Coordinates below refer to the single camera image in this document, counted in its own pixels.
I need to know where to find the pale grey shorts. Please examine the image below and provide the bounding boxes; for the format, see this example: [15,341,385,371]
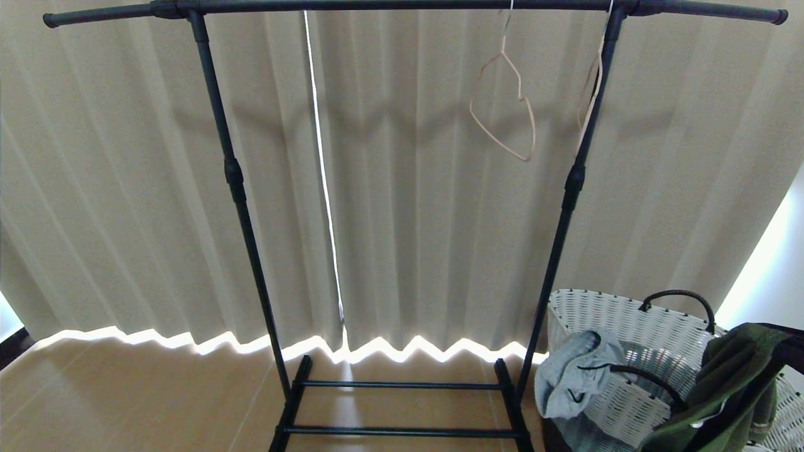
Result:
[534,329,627,420]

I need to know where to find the pink clothes hanger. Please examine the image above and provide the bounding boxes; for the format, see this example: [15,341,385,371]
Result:
[469,0,537,163]
[576,0,614,152]

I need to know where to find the green long-sleeved shirt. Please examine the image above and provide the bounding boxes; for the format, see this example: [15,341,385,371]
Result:
[637,323,797,452]

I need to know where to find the black clothes rack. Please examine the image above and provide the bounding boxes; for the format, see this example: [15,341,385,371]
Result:
[42,0,790,452]

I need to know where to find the white laundry basket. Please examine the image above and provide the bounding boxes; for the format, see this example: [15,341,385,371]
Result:
[543,288,804,452]

